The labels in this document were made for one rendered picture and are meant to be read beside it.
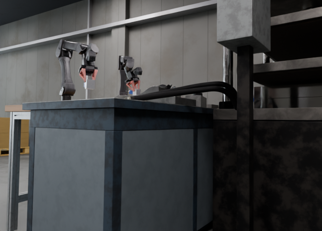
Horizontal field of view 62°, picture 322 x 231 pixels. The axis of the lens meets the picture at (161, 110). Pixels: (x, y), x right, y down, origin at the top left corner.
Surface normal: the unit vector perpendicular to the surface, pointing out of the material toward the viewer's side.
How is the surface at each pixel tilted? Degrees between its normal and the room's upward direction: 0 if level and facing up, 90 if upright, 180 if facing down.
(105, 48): 90
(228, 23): 90
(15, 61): 90
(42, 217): 90
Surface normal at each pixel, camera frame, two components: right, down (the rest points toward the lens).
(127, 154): 0.81, -0.01
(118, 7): -0.51, -0.04
